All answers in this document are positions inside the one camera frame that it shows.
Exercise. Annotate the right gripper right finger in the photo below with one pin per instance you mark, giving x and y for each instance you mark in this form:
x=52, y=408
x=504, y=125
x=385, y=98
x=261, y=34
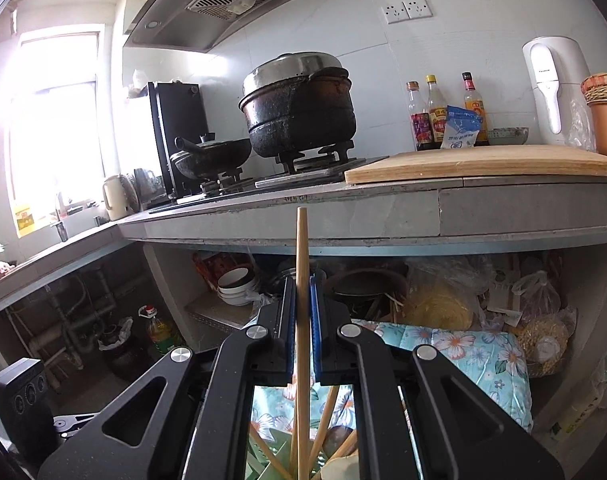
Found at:
x=417, y=415

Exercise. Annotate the blue white salt bag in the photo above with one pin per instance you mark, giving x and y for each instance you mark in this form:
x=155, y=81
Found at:
x=461, y=128

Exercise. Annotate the large black steamer pot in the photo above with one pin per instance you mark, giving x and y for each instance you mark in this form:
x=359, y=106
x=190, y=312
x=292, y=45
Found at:
x=297, y=102

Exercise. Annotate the white electric kettle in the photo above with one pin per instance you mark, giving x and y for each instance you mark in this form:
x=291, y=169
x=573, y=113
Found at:
x=557, y=68

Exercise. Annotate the white wall socket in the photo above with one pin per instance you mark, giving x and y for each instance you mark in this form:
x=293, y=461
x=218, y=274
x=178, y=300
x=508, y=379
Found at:
x=406, y=10

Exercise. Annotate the plastic bag of grains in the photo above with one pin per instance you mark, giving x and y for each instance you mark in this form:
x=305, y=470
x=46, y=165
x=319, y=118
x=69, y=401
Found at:
x=546, y=324

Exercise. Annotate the black gas stove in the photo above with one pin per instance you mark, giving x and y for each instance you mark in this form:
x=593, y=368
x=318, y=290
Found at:
x=323, y=166

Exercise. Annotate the small black wok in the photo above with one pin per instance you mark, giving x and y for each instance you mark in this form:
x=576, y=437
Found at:
x=195, y=161

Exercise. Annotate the grey concrete counter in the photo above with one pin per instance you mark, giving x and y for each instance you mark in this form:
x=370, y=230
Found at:
x=425, y=218

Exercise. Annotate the small grey dish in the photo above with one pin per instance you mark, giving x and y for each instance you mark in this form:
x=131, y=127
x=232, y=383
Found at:
x=508, y=136

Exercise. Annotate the woven basket tray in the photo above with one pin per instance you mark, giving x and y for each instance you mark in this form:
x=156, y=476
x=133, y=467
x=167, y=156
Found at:
x=594, y=88

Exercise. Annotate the green plastic utensil caddy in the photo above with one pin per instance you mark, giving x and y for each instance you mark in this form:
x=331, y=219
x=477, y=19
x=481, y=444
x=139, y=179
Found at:
x=258, y=467

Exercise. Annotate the stacked white bowls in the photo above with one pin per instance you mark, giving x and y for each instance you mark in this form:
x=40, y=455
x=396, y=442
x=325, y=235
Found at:
x=238, y=287

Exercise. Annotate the sauce bottle red cap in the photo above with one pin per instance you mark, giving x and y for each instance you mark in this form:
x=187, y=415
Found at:
x=473, y=101

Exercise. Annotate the bamboo chopstick two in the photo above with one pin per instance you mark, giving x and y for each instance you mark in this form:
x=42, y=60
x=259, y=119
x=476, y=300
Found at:
x=273, y=460

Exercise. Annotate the bamboo chopstick three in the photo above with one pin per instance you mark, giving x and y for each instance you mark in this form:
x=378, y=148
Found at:
x=323, y=426

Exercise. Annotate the cream thermos jug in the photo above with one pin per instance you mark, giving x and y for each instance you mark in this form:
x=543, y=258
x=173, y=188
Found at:
x=115, y=198

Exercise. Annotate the sauce bottle yellow cap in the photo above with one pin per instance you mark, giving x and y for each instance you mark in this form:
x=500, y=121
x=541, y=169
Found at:
x=437, y=108

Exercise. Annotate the bamboo chopstick five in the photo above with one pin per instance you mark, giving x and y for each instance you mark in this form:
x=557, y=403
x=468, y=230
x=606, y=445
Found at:
x=293, y=439

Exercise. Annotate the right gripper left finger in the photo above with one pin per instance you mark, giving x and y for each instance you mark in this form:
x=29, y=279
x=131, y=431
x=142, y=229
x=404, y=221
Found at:
x=188, y=416

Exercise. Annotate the bamboo chopstick four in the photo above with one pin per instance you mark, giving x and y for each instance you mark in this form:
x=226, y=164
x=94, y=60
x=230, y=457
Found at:
x=347, y=447

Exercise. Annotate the cooking oil bottle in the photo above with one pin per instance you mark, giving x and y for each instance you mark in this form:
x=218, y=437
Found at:
x=159, y=331

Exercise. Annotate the wooden cutting board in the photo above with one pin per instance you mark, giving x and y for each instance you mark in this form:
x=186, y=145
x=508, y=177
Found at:
x=482, y=161

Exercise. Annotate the bamboo chopstick one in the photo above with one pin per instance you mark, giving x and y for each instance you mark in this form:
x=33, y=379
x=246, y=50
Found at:
x=303, y=343

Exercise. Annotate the black splash guard panel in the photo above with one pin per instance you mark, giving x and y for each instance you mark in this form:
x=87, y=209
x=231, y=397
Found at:
x=177, y=110

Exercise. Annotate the floral blue cloth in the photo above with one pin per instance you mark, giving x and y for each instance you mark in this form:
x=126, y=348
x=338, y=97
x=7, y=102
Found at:
x=493, y=361

